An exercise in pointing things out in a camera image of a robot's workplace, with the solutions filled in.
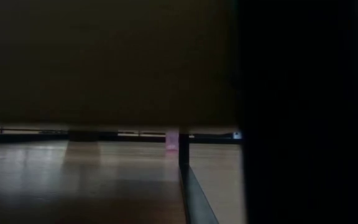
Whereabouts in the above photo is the white-capped pink medicine bottle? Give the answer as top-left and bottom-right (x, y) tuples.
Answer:
(165, 129), (180, 152)

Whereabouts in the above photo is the light wooden shelf board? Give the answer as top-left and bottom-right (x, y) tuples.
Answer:
(0, 0), (242, 131)

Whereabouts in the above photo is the black divider bar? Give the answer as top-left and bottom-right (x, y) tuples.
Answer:
(178, 0), (358, 224)

